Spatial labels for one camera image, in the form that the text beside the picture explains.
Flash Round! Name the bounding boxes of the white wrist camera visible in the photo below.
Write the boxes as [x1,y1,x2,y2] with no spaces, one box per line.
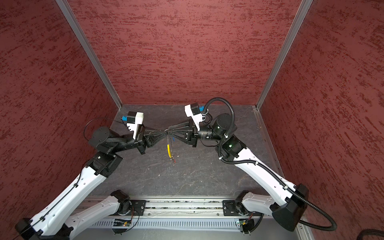
[185,103,203,131]
[122,112,144,140]

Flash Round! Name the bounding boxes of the aluminium corner post left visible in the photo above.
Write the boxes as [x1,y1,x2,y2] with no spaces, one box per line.
[56,0,123,110]

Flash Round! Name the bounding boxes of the aluminium corner post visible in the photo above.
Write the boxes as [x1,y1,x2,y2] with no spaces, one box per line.
[256,0,313,111]
[56,0,123,110]

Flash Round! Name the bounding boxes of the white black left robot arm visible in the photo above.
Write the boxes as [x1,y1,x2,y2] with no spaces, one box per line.
[15,126,168,240]

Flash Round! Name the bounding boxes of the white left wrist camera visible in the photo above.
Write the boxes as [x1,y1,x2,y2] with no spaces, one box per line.
[122,112,144,140]

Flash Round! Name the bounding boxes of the aluminium corner post right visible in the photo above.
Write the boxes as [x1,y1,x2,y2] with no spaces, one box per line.
[256,0,313,111]

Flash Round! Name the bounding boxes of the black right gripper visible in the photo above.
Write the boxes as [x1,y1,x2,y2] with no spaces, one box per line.
[170,118,226,147]

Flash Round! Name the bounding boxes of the yellow capped key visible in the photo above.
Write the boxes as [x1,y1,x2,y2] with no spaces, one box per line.
[167,144,172,159]

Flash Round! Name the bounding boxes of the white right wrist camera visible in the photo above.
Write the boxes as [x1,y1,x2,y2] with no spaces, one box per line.
[185,103,203,131]

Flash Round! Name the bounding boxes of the black corrugated cable conduit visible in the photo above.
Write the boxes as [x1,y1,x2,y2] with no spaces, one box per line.
[201,96,338,232]

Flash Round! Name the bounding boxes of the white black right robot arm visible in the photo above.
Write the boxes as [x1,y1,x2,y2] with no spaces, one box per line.
[168,114,309,232]

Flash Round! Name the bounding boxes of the silver keyring with keys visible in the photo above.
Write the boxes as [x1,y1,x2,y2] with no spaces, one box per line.
[165,129,176,164]

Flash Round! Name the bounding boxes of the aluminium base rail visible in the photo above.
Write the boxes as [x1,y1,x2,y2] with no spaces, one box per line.
[72,193,275,219]

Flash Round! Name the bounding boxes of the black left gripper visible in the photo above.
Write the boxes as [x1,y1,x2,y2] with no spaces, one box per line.
[110,122,168,154]

